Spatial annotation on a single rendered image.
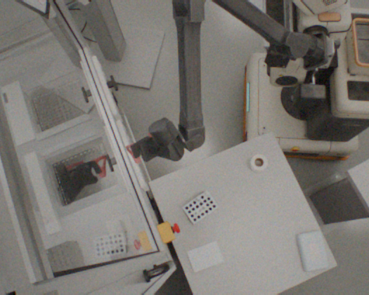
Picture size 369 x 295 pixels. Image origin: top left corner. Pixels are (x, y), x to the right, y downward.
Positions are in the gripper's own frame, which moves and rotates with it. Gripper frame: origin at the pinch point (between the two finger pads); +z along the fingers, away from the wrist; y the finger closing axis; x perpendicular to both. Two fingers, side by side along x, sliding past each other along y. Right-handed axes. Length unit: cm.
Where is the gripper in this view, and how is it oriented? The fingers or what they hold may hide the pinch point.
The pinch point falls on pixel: (139, 141)
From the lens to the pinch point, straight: 119.6
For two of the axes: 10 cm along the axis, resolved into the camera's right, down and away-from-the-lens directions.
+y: -7.1, 4.5, -5.4
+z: -6.6, -1.7, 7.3
